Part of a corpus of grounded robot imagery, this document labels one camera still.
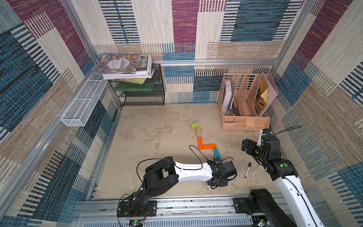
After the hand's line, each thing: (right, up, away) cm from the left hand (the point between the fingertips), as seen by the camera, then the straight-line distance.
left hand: (222, 183), depth 80 cm
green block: (-13, +31, +27) cm, 43 cm away
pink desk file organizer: (+29, +52, +39) cm, 71 cm away
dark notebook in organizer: (+18, +42, +31) cm, 55 cm away
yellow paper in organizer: (+29, +50, +9) cm, 59 cm away
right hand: (+14, +24, -3) cm, 28 cm away
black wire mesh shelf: (-65, +53, +39) cm, 92 cm away
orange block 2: (-4, +17, +19) cm, 26 cm away
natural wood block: (-11, +27, +22) cm, 37 cm away
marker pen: (+16, +6, +5) cm, 18 cm away
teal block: (0, +13, +11) cm, 18 cm away
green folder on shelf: (-56, +57, +14) cm, 81 cm away
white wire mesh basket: (-74, +40, -9) cm, 85 cm away
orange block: (-10, +21, +19) cm, 30 cm away
